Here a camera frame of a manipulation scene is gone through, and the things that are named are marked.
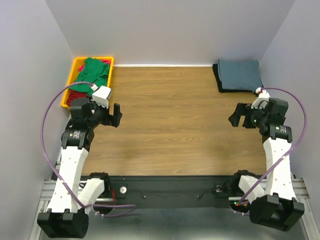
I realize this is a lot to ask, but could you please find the green t shirt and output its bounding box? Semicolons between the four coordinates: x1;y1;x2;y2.
75;57;110;88

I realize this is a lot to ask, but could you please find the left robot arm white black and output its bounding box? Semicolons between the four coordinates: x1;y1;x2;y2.
37;97;123;239

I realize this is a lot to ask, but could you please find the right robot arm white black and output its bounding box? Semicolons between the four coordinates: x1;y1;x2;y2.
228;98;305;232

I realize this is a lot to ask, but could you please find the dark red t shirt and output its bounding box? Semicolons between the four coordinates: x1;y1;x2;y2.
66;89;87;107

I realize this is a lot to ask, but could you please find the folded blue grey t shirt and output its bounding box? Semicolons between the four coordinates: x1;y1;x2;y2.
217;59;263;92

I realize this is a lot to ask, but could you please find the pink t shirt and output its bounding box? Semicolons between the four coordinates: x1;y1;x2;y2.
78;59;111;73

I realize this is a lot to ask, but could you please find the yellow plastic bin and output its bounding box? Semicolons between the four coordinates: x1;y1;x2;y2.
61;56;115;110

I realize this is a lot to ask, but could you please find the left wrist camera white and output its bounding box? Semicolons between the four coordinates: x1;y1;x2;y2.
92;86;112;108

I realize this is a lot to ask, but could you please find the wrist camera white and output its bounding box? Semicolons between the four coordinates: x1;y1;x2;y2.
251;87;270;110
92;86;112;108

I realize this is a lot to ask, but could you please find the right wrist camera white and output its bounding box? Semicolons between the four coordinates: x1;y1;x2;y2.
251;87;270;110

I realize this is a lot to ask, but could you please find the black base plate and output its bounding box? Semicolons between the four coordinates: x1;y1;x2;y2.
96;175;244;211

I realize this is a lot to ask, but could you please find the aluminium rail frame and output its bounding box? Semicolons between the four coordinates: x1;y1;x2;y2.
40;175;320;240

